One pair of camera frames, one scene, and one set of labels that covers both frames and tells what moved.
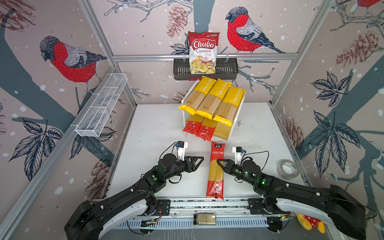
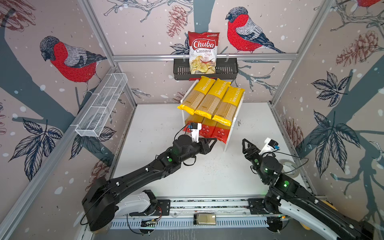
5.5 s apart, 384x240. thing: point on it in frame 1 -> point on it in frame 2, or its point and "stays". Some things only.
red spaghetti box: x=215 y=188 -> x=221 y=131
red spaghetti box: x=207 y=128 stays
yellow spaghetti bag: x=229 y=107 stays
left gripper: x=191 y=167 -> x=204 y=148
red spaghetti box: x=193 y=125 stays
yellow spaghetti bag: x=195 y=99 stays
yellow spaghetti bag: x=214 y=99 stays
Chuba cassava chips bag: x=202 y=51 stays
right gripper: x=228 y=166 -> x=254 y=150
